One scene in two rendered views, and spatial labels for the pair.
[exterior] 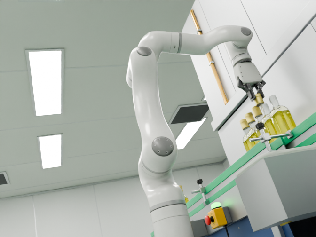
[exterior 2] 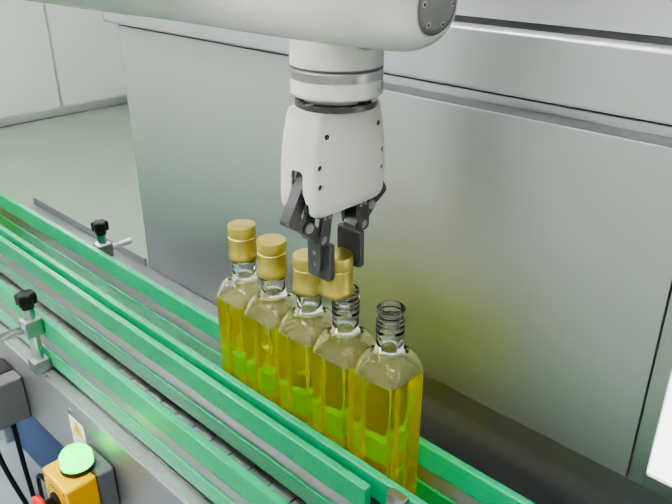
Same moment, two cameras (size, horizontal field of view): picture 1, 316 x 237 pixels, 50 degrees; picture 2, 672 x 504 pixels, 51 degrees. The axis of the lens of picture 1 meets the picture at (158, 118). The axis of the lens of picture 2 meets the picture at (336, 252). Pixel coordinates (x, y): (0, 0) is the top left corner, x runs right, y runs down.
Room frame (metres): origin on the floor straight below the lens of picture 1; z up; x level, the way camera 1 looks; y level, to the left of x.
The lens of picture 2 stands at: (0.69, -0.15, 1.66)
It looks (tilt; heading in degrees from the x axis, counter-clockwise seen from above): 26 degrees down; 335
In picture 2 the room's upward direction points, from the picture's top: straight up
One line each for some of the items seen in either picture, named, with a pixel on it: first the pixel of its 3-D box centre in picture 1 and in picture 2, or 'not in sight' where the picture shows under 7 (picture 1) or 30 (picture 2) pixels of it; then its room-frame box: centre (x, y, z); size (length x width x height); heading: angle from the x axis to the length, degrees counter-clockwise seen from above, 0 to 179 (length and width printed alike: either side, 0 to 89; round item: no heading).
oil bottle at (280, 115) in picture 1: (288, 131); (386, 429); (1.22, -0.45, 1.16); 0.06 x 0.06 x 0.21; 21
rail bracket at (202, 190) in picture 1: (198, 193); (17, 339); (1.66, -0.09, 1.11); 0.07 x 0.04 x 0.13; 111
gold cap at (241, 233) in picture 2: (244, 124); (242, 240); (1.43, -0.37, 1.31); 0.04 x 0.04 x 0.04
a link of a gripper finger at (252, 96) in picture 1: (248, 93); (312, 249); (1.26, -0.38, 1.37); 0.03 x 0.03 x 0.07; 21
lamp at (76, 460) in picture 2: (216, 206); (75, 457); (1.50, -0.14, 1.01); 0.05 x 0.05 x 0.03
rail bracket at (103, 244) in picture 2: not in sight; (114, 252); (1.90, -0.27, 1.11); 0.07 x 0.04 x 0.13; 111
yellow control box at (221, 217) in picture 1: (219, 218); (80, 488); (1.50, -0.14, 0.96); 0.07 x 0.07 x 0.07; 21
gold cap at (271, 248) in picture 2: (249, 118); (272, 256); (1.38, -0.39, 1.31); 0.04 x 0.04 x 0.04
